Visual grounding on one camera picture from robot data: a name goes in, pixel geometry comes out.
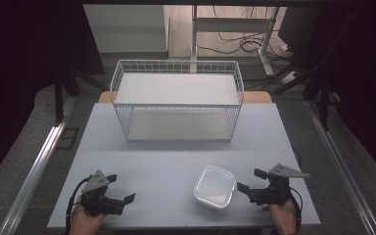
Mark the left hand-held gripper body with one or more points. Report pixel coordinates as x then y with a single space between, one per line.
94 199

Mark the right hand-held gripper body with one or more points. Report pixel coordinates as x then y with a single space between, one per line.
274 194

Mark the white lidded plastic container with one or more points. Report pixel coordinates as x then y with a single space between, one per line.
214 187

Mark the person's right hand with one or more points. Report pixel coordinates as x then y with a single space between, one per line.
284 218

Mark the person's left hand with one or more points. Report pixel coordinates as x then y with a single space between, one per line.
83 223

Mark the wooden board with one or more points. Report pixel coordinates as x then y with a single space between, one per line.
258 97

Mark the black stand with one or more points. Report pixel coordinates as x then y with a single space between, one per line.
59 98
323 98

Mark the white power strip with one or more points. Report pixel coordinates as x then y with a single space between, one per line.
289 77

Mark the white cabinet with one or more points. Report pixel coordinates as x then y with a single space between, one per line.
127 29

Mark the black curtain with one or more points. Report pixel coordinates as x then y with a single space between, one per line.
365 65
19 49

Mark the black floor bracket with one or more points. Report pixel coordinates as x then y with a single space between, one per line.
68 138

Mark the aluminium rail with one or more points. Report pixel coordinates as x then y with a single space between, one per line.
339 160
36 169

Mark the white desk frame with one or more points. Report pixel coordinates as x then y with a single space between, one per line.
231 24

